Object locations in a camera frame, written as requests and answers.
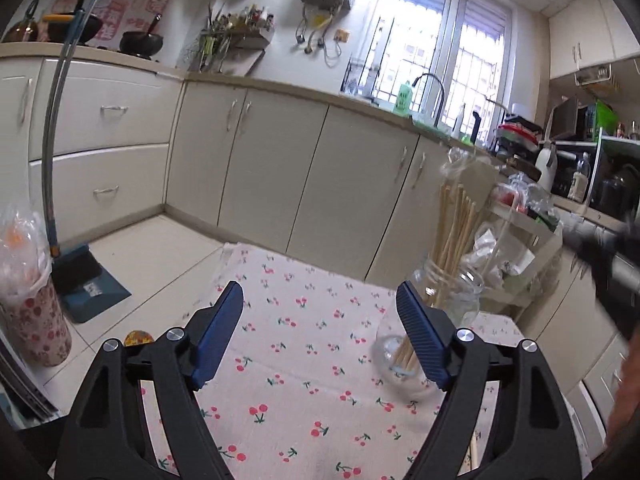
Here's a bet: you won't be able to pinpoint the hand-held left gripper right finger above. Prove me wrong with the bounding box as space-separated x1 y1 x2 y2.
395 280 583 480

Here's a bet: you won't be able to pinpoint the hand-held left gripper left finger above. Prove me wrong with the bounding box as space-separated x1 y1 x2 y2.
54 280 246 480

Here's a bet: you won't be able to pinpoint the clear glass jar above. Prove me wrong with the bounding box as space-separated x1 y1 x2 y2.
375 260 487 401

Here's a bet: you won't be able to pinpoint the bunch of wooden chopsticks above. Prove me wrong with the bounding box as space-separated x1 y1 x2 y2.
392 182 488 378

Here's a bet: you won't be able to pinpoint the light wooden chopstick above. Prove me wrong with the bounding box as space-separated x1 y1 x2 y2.
465 432 482 475

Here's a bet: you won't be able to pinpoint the person's right forearm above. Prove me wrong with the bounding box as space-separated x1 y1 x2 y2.
602 332 640 456

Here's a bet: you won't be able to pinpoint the beige side cabinet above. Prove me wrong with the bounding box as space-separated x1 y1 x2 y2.
520 245 632 401

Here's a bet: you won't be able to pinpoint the cherry print tablecloth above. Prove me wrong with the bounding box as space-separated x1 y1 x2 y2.
140 242 523 480

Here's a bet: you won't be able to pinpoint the white storage rack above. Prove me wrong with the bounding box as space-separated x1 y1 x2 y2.
477 200 567 323

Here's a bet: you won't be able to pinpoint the clear plastic bottle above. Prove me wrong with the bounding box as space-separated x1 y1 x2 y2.
570 152 592 204

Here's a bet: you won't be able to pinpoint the white plastic bag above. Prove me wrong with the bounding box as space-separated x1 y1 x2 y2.
472 225 516 281

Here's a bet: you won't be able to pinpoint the beige cabinet door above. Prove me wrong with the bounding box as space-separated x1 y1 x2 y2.
0 56 42 211
217 87 332 255
286 104 422 282
364 135 453 286
166 81 249 227

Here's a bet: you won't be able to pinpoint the white thermos jug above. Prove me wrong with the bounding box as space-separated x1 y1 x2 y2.
534 141 559 197

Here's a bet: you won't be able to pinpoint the bag of red food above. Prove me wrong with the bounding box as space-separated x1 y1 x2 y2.
494 182 532 212

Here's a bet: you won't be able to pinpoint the green box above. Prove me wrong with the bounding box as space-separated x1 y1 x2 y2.
585 100 619 139

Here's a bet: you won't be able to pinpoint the grey microwave oven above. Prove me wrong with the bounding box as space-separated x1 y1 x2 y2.
549 97 599 142

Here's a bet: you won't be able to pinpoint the stack of red bowls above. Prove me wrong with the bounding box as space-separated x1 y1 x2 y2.
494 122 544 162

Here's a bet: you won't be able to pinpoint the clear crumpled plastic bag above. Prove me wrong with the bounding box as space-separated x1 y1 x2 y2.
440 147 494 196

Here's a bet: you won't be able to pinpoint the floral waste bin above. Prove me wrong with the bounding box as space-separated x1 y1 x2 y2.
0 280 74 368

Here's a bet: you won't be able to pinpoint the beige cabinet drawer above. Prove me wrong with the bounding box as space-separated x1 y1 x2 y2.
29 143 172 245
29 57 184 157

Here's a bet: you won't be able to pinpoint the clear plastic bin liner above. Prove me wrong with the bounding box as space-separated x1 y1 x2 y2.
0 202 55 307

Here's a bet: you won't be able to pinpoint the green detergent bottle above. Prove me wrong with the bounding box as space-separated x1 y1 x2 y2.
395 81 414 115

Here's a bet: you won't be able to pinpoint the curved metal faucet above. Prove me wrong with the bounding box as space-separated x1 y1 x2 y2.
412 72 447 129

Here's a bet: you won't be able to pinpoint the beige kitchen countertop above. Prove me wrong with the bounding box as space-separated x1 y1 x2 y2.
0 41 501 153

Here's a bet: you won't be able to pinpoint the barred kitchen window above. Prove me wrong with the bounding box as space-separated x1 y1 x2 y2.
350 0 517 142

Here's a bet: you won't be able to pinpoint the black wok with yellow rim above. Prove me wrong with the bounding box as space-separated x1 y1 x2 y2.
40 0 104 47

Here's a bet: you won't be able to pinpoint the long-handled blue dustpan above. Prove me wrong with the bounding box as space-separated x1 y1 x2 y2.
42 0 133 324

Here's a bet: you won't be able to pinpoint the beige wall cabinet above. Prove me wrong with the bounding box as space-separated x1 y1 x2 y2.
547 0 640 82

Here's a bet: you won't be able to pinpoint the wall spice shelf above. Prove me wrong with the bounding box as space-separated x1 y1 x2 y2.
199 4 277 77

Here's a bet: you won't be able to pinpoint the water heater hoses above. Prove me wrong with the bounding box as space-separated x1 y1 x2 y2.
294 6 347 67

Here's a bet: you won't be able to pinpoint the pink wall decoration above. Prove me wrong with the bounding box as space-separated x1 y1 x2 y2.
50 0 172 47

